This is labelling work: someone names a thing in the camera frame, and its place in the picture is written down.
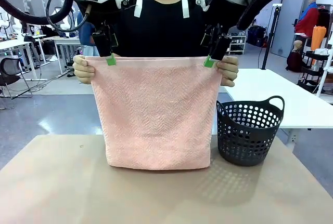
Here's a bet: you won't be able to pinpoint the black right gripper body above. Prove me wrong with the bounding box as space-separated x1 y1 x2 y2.
205 0 235 36

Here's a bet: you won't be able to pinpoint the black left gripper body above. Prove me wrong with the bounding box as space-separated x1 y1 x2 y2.
87 0 123 34

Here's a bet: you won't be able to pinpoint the pink towel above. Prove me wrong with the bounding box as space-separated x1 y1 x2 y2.
84 56 223 170

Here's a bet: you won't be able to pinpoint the black perforated plastic basket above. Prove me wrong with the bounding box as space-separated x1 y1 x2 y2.
216 95 286 167

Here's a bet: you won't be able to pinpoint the person's left hand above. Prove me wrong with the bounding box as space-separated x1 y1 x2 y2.
216 55 239 88

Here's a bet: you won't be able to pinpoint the person's right hand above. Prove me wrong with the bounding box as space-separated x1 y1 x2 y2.
72 54 96 85

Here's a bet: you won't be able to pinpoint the white shoe rack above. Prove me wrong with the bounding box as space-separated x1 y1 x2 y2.
226 35 247 56

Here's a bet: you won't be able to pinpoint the person in blue shirt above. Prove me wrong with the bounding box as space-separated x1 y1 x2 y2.
78 10 100 57

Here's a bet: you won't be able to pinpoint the black bags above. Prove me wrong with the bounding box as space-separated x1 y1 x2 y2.
247 25 267 47

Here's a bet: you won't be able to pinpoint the person in black t-shirt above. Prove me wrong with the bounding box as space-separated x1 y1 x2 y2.
111 0 216 58

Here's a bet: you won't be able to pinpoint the black light stand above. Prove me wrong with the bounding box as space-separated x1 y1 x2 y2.
261 4 284 71

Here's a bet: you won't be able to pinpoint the seated person black striped jacket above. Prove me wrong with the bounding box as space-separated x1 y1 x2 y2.
39 25 59 62

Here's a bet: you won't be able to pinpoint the mannequin bust in dark red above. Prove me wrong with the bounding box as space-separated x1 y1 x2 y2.
286 39 304 73

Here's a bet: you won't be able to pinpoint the white desk with grey legs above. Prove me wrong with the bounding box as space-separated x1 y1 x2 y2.
0 41 47 82

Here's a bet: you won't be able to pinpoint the mannequin in red blue garment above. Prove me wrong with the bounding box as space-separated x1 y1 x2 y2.
294 0 320 43

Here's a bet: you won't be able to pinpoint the black utility cart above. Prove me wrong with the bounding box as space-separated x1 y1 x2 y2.
298 49 333 97

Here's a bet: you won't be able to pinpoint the black office chair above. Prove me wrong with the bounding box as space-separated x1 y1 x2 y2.
0 57 33 100

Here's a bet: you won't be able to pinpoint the large white table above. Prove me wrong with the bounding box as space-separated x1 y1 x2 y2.
220 68 333 130

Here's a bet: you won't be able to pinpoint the orange cloth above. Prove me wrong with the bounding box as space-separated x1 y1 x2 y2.
311 25 327 52

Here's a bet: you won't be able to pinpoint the white stand leg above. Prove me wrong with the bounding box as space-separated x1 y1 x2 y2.
315 49 333 97

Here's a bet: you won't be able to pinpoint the black corrugated cable hose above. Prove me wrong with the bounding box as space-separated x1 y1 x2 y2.
236 0 299 31
0 0 76 34

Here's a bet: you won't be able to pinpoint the thin black cable loop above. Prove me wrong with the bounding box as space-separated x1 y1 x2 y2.
46 0 88 34

